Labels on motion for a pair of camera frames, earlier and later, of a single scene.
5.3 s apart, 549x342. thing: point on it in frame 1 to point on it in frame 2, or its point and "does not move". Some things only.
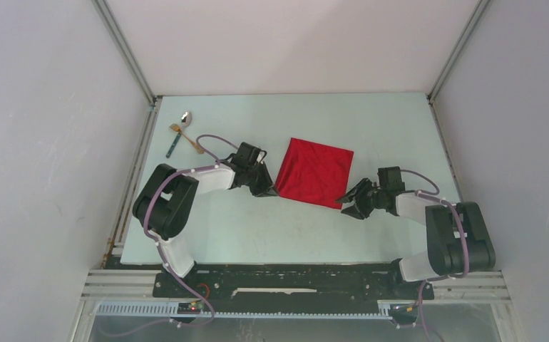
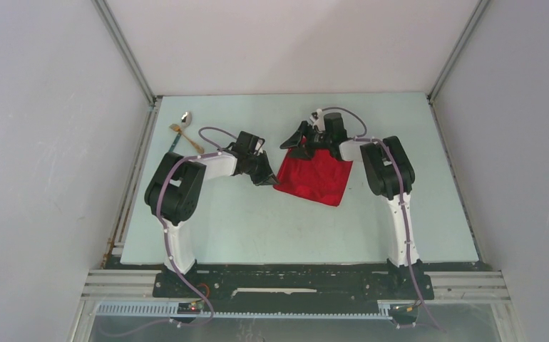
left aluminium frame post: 153,100 does not move
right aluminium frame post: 470,26 does not move
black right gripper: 357,192 to 305,151
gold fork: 176,128 does not move
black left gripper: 267,188 to 267,177
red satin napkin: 315,173 does not move
